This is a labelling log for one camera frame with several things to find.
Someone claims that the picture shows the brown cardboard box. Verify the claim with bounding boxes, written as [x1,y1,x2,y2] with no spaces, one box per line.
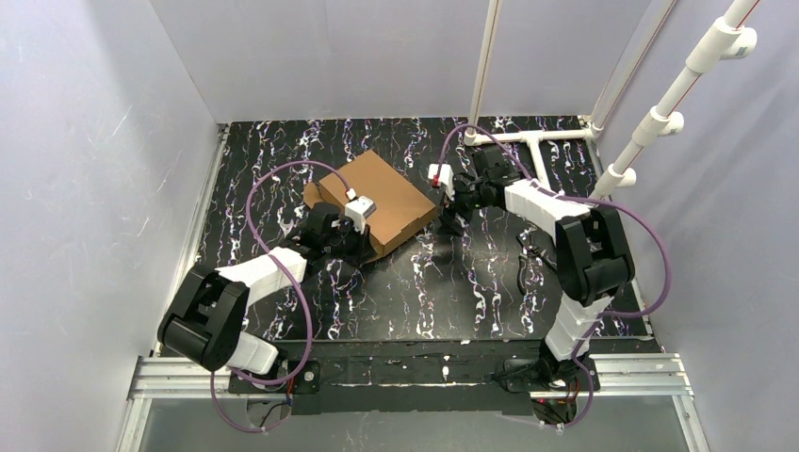
[338,151,437,261]

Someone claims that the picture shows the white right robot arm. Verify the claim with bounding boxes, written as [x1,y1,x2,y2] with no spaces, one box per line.
[429,146,634,363]

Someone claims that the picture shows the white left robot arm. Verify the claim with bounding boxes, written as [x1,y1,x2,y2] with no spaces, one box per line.
[157,198,374,376]

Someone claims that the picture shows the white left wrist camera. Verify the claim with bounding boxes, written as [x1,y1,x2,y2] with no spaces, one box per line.
[344,196,376,233]

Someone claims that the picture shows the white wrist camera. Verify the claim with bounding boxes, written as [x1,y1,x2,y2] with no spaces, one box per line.
[427,164,454,197]
[344,196,376,233]

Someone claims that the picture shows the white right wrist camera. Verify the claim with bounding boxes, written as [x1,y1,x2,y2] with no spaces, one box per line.
[427,164,454,197]

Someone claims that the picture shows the black handled pliers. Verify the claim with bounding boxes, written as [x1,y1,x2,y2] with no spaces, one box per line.
[516,247,557,297]

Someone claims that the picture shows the white PVC pipe frame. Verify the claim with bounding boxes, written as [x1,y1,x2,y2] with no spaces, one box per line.
[468,1,684,187]

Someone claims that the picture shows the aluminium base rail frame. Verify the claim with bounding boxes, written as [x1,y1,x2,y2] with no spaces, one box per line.
[124,337,693,428]

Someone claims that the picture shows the white PVC camera pole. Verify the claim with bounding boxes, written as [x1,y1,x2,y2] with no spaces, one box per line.
[590,1,758,199]

